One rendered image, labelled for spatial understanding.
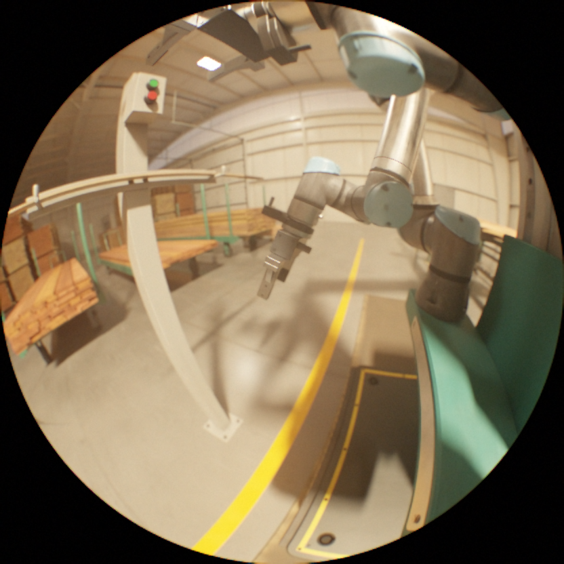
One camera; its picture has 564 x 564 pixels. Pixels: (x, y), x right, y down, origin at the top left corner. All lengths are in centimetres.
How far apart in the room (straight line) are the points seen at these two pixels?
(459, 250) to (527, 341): 22
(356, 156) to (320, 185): 836
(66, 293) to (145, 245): 139
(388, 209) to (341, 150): 862
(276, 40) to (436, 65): 16
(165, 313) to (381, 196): 51
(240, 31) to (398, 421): 90
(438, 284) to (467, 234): 12
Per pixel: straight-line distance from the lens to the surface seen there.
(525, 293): 40
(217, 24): 31
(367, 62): 19
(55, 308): 181
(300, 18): 29
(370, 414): 66
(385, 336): 147
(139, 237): 45
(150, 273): 47
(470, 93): 27
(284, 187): 943
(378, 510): 61
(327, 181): 41
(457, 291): 46
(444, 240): 44
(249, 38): 33
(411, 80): 21
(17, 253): 976
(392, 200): 30
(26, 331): 191
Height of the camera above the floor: 90
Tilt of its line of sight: 24 degrees down
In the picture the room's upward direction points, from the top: 3 degrees counter-clockwise
